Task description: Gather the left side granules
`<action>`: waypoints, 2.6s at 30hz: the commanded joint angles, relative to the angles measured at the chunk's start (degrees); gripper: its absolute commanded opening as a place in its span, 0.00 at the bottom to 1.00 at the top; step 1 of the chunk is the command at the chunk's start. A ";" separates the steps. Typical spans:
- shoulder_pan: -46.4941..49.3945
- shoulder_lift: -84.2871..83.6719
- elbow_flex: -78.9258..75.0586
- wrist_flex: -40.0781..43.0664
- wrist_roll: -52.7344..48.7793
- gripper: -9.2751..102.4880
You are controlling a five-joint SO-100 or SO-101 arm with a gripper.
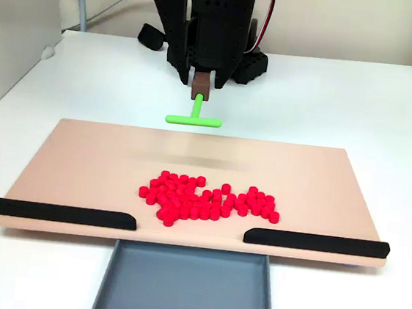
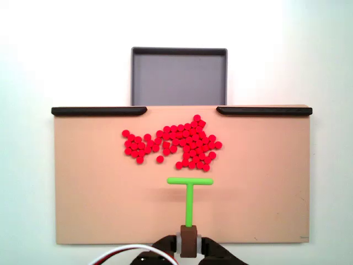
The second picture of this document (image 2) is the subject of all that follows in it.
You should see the brown tool holder block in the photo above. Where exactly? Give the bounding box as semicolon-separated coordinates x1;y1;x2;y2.
176;225;202;259

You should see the green T-shaped pusher tool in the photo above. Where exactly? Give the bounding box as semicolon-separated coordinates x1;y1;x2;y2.
167;177;215;229

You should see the heap of red granules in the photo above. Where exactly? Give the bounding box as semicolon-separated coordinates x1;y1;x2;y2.
121;114;223;172

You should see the beige rectangular board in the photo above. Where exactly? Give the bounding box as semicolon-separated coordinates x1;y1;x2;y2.
52;104;314;246

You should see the grey plastic tray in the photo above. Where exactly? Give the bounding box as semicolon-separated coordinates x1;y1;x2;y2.
130;46;229;107

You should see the white red black cable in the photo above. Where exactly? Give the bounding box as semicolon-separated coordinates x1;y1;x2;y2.
85;243;177;265

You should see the black edge rail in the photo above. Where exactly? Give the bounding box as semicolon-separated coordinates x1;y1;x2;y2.
51;107;148;116
216;106;313;116

